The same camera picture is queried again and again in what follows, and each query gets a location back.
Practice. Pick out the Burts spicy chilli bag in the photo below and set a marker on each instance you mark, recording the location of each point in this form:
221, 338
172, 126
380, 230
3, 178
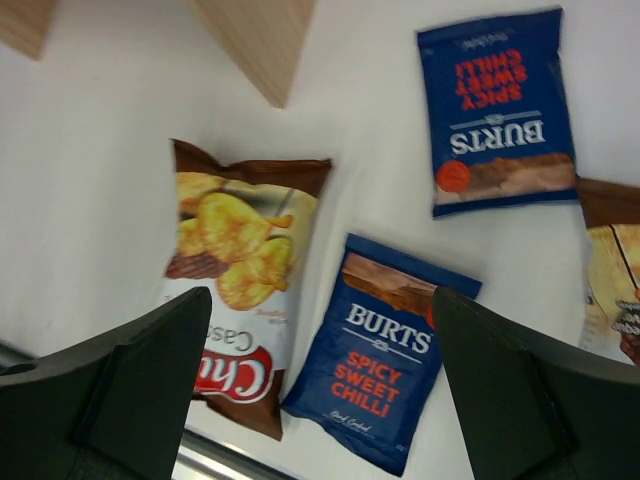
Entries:
375, 357
499, 121

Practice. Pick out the centre Chuba cassava chips bag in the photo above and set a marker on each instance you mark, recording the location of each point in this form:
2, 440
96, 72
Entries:
243, 233

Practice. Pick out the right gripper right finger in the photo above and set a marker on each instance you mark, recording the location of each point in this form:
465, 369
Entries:
531, 406

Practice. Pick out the wooden two-tier shelf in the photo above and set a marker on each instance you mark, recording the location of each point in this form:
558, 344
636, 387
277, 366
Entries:
264, 39

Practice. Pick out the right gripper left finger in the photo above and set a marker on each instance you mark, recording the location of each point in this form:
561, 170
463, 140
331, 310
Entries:
170, 339

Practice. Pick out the chuba cassava chips bag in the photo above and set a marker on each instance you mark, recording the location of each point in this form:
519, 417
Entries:
611, 215
243, 233

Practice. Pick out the right Chuba cassava chips bag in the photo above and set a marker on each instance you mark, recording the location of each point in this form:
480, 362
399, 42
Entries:
611, 215

